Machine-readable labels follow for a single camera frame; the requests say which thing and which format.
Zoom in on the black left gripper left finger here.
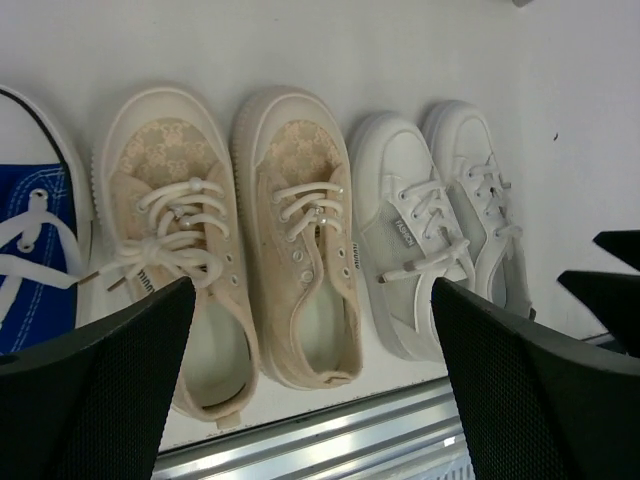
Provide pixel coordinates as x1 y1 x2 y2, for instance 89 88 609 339
1 278 195 479

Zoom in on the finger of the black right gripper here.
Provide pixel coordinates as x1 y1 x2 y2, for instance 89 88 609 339
593 230 640 271
558 270 639 356

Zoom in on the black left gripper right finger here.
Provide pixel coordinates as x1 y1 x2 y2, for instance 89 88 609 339
432 278 639 479

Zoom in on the blue canvas sneaker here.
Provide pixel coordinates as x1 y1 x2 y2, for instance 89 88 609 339
1 86 94 357

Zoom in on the small white fashion sneaker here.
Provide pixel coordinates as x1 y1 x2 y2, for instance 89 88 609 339
349 112 476 362
422 100 536 320

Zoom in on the beige canvas sneaker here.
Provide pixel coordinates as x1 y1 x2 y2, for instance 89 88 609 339
91 85 260 429
231 86 363 390

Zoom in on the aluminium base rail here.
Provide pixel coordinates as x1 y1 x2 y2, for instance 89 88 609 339
152 379 475 479

